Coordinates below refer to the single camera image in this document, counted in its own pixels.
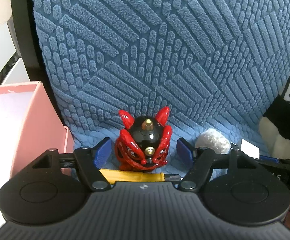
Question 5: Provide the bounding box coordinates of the red lion dance figurine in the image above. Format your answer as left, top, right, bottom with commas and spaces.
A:
115, 106, 172, 172

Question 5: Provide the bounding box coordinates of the patterned fleece blanket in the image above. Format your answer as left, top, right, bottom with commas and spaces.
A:
259, 78, 290, 159

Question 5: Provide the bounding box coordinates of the small white charger far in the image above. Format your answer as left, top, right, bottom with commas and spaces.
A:
237, 139, 260, 159

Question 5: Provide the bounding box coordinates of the pink cardboard box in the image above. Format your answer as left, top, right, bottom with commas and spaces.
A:
0, 81, 73, 227

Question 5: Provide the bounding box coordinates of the blue textured sofa cover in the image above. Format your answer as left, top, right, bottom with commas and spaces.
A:
33, 0, 290, 174

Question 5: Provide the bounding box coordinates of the yellow handled screwdriver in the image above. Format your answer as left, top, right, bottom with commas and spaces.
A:
99, 168, 181, 185

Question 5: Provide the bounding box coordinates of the white chair with black frame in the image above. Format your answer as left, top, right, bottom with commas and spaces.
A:
0, 0, 61, 115

